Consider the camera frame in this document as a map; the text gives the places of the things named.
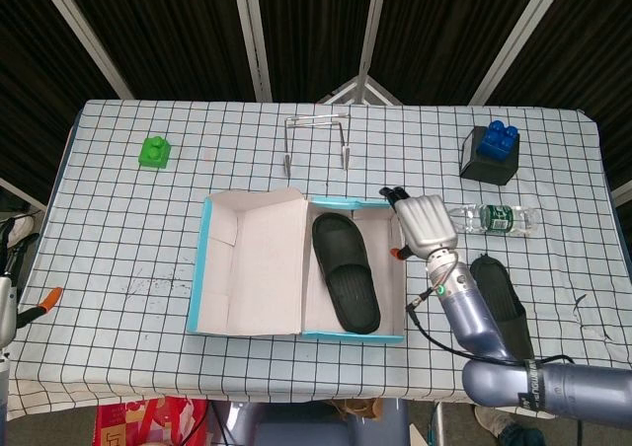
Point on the red patterned bag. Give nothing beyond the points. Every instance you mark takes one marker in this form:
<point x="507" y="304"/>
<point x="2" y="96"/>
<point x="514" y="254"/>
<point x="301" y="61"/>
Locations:
<point x="143" y="421"/>

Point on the black rubber slipper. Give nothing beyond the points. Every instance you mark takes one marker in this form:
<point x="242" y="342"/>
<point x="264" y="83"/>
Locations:
<point x="498" y="288"/>
<point x="340" y="248"/>

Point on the blue toy building brick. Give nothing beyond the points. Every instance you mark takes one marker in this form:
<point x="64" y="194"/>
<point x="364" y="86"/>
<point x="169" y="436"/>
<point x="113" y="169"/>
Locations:
<point x="498" y="142"/>

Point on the grey sneaker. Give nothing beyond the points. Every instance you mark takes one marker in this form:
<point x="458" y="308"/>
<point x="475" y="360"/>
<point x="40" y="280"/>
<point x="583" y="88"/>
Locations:
<point x="494" y="419"/>

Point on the green toy building brick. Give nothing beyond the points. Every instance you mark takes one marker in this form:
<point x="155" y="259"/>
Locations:
<point x="154" y="155"/>

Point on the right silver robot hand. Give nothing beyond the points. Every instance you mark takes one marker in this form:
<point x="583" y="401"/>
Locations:
<point x="427" y="224"/>

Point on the white triangular metal frame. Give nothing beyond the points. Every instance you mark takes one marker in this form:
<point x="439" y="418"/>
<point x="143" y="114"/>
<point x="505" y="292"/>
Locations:
<point x="345" y="93"/>

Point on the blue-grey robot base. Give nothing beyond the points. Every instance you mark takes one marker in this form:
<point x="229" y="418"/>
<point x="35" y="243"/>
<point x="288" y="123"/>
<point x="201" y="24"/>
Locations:
<point x="306" y="431"/>

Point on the light blue cardboard shoe box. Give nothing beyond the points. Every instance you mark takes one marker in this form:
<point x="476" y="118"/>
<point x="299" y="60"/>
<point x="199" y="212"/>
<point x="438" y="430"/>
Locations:
<point x="266" y="268"/>

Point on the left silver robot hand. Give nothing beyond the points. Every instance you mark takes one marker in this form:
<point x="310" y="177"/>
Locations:
<point x="7" y="308"/>

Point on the white black checkered tablecloth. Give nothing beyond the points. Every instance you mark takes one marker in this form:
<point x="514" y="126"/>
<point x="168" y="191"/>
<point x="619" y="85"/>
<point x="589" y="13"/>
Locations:
<point x="123" y="268"/>

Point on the clear plastic water bottle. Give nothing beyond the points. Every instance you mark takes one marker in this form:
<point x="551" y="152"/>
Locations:
<point x="498" y="219"/>

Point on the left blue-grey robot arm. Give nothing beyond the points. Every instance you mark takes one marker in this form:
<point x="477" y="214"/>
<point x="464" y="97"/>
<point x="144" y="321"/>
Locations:
<point x="2" y="392"/>

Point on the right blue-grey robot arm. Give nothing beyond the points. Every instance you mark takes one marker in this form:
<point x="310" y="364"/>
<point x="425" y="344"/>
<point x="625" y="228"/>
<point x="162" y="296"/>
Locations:
<point x="469" y="318"/>

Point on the black folding screen white frame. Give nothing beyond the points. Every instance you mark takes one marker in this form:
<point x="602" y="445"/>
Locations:
<point x="173" y="31"/>

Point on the white sneaker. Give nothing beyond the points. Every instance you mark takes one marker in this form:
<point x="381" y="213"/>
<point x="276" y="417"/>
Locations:
<point x="22" y="224"/>

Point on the brown paper bag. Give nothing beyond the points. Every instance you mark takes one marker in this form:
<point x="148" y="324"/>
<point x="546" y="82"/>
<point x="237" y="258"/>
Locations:
<point x="358" y="409"/>

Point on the black square holder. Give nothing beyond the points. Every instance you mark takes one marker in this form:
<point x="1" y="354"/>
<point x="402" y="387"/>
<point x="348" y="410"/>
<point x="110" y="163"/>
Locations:
<point x="489" y="172"/>

